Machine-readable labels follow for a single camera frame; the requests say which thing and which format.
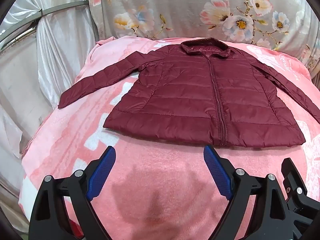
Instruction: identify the maroon puffer jacket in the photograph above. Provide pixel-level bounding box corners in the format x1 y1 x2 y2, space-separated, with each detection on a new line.
58 38 320 148

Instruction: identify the grey metal bar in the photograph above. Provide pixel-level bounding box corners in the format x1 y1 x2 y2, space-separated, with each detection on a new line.
0 1 90 42

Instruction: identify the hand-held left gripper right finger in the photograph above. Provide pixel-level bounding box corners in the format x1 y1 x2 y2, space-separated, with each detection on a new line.
203 145 294 240

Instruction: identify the white satin curtain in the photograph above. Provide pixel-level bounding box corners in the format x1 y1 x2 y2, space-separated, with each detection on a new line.
0 0 100 230

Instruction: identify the grey floral blanket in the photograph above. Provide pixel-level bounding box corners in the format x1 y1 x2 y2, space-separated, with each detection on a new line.
87 0 320 68

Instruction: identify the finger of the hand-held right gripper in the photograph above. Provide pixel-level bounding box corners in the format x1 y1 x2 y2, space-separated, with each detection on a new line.
280 157 320 231

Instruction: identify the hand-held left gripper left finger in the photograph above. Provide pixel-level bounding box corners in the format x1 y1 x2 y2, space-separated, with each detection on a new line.
29 145 116 240

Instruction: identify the pink printed blanket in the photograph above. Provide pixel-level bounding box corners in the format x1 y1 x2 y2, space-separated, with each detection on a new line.
20 38 320 240

